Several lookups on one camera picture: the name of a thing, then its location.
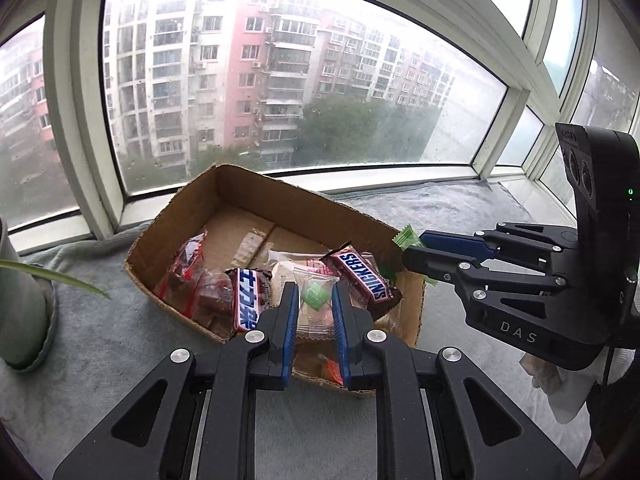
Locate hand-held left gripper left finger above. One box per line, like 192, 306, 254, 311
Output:
52, 281, 301, 480

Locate apartment buildings outside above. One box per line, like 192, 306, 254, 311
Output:
0, 0, 457, 222

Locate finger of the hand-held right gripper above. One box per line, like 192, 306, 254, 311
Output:
419, 222, 582, 264
401, 248, 572, 312

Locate brown chocolate bar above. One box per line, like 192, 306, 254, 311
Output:
318, 242, 404, 314

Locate light green candy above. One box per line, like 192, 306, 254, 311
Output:
378, 223, 426, 281

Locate person's right hand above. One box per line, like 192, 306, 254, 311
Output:
519, 345, 609, 424

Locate cardboard box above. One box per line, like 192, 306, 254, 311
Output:
123, 163, 427, 399

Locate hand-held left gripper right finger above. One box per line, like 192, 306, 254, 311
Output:
331, 280, 581, 480

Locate bread packet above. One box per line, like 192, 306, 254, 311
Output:
266, 248, 346, 312

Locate spider plant in green pot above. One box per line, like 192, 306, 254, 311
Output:
0, 216, 112, 369

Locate clear packet with green sweet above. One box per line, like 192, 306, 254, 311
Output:
292, 265, 339, 344

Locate white window frame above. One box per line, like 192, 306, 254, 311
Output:
0, 0, 640, 257

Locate green pot saucer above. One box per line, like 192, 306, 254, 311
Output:
0, 280, 61, 374

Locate blue label chocolate bar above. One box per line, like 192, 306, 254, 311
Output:
227, 267, 275, 334

